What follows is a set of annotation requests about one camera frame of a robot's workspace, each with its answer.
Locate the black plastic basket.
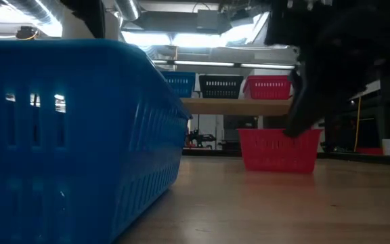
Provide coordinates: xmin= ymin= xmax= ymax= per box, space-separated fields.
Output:
xmin=198 ymin=74 xmax=245 ymax=100

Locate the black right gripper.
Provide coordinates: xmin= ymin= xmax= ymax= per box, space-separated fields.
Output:
xmin=264 ymin=0 xmax=385 ymax=139

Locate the silver ceiling air duct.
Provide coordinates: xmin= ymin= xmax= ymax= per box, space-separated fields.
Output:
xmin=0 ymin=0 xmax=64 ymax=27
xmin=113 ymin=0 xmax=141 ymax=22

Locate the red plastic basket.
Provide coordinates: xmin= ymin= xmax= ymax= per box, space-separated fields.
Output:
xmin=237 ymin=127 xmax=324 ymax=175
xmin=242 ymin=75 xmax=293 ymax=100

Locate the bright ceiling light panel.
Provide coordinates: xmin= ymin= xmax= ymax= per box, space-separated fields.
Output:
xmin=120 ymin=31 xmax=230 ymax=49

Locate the long ceiling light strip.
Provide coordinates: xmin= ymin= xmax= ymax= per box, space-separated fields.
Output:
xmin=240 ymin=62 xmax=296 ymax=70
xmin=173 ymin=60 xmax=236 ymax=68

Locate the black background machine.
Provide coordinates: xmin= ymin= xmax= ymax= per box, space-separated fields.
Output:
xmin=185 ymin=128 xmax=218 ymax=150

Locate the blue plastic basket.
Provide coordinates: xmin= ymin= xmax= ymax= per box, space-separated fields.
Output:
xmin=0 ymin=38 xmax=193 ymax=244
xmin=160 ymin=70 xmax=197 ymax=99

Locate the black ceiling device yellow cord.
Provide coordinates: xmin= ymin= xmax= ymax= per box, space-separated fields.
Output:
xmin=15 ymin=25 xmax=41 ymax=41

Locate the red storage bin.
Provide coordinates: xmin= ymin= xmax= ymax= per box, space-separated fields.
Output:
xmin=355 ymin=146 xmax=383 ymax=156

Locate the grey rectangular ceiling duct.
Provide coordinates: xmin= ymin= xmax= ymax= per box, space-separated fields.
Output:
xmin=132 ymin=9 xmax=234 ymax=35

